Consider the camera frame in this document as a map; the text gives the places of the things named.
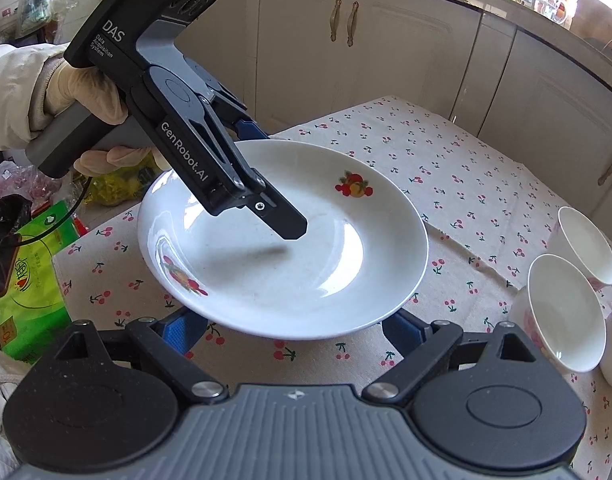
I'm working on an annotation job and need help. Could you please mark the yellow plastic bag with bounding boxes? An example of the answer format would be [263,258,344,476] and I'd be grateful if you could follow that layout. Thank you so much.
[80,152,165,206]

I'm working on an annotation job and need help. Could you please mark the glass teapot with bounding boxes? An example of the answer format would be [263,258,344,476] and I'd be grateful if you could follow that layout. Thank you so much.
[533,0,575,29]

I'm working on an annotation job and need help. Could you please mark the green packet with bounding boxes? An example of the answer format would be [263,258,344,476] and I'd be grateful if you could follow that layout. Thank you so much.
[0,199,89,364]

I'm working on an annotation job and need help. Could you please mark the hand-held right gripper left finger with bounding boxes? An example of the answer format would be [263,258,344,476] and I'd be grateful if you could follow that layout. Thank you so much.
[36,311,229,404]

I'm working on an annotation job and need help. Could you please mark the white kitchen cabinets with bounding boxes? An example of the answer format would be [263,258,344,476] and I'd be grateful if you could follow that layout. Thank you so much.
[50,0,612,241]

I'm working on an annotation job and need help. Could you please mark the white plate with fruit print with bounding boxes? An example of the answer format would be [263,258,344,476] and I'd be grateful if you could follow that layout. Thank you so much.
[137,139,429,342]

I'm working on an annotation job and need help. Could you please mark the black plastic bag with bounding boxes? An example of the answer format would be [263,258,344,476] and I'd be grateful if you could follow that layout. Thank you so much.
[0,194,34,241]

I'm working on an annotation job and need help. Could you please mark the white cloth bundle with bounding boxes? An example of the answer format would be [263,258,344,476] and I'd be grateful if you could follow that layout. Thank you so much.
[0,344,37,480]

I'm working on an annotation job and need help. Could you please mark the cherry print tablecloth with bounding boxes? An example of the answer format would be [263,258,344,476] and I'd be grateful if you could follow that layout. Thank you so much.
[51,94,612,413]

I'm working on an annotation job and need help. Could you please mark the white bowl with pink flower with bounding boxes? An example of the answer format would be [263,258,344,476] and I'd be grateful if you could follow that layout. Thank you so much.
[508,253,608,374]

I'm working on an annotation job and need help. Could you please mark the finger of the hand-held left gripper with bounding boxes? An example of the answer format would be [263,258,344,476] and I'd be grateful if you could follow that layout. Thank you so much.
[198,94,307,242]
[185,57,270,142]

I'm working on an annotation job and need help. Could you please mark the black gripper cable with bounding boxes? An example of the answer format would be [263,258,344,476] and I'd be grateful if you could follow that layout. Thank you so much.
[0,174,92,257]

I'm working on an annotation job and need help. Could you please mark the person's left hand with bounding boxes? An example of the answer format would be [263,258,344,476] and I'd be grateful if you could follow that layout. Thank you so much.
[43,55,167,177]

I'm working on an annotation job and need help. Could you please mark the black flat device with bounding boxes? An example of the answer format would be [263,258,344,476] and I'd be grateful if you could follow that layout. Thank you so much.
[0,232,24,297]

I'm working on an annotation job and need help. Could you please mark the person's left forearm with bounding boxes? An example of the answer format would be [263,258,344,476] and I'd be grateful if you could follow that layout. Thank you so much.
[0,42,69,154]

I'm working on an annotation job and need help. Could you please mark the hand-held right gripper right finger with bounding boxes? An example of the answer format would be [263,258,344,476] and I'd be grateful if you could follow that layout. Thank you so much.
[363,310,545,404]

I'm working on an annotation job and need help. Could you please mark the pink clear plastic bag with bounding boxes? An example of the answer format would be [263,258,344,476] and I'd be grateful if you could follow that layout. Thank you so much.
[0,159,74,211]

